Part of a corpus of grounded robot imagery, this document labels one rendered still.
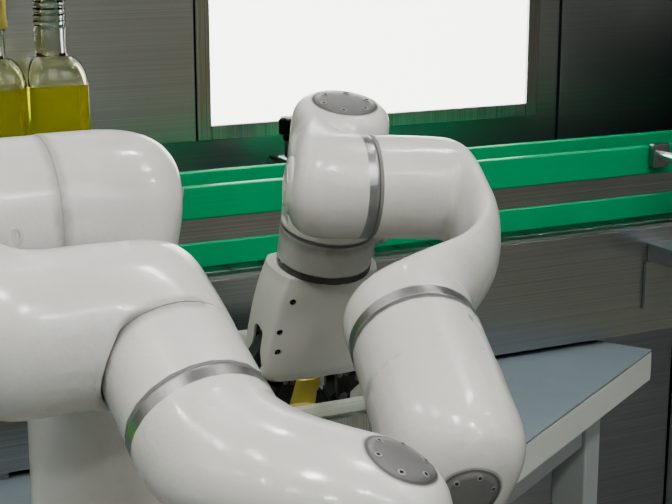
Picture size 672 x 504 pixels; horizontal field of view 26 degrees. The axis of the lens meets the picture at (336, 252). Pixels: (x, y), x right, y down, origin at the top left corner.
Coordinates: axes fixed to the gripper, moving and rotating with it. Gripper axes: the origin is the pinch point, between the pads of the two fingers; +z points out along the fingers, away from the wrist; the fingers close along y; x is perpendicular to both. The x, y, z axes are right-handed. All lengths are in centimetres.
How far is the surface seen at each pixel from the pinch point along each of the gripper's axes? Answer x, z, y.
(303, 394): -10.0, 4.7, -5.0
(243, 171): -32.9, -7.5, -7.0
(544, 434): 0.0, 6.2, -25.4
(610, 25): -48, -16, -61
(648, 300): -20, 6, -52
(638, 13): -48, -17, -65
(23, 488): -6.8, 7.6, 21.9
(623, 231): -22, -2, -48
